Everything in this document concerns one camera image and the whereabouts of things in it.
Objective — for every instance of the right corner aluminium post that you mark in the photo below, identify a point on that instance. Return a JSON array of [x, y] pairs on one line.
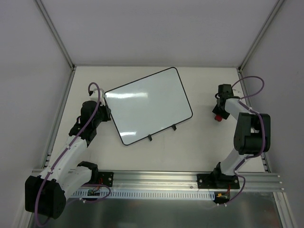
[[262, 32]]

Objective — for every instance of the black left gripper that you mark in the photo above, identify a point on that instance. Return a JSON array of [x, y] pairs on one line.
[[106, 114]]

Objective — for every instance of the red bone-shaped eraser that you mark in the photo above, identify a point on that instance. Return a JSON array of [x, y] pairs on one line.
[[218, 118]]

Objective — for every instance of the corner aluminium post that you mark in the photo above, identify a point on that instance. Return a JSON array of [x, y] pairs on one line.
[[46, 16], [262, 32]]

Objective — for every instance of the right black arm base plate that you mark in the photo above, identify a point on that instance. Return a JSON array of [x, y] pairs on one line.
[[211, 181]]

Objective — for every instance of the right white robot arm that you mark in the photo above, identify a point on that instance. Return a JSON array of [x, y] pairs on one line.
[[231, 164]]

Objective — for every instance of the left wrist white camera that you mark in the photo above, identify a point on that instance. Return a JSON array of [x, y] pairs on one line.
[[97, 94]]

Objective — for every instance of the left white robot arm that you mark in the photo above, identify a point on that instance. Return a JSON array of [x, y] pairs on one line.
[[47, 193]]

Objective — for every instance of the white slotted cable duct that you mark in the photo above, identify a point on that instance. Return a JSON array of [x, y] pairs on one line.
[[148, 194]]

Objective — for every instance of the yellow connector with wires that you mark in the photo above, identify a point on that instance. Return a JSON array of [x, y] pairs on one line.
[[223, 195]]

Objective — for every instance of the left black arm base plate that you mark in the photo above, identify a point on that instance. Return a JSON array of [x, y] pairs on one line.
[[105, 178]]

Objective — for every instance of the left corner aluminium post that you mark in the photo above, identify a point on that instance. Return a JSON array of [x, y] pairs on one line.
[[46, 16]]

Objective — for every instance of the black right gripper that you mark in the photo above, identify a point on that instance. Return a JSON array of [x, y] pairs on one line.
[[220, 113]]

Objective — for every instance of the left table edge aluminium rail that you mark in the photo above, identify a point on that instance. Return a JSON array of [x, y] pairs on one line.
[[55, 127]]

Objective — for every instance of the white whiteboard black frame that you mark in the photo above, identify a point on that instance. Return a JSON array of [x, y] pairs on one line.
[[149, 105]]

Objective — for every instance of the front aluminium rail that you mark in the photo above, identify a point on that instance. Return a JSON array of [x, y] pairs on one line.
[[187, 180]]

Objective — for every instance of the small green circuit board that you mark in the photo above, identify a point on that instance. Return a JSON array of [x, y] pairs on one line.
[[93, 193]]

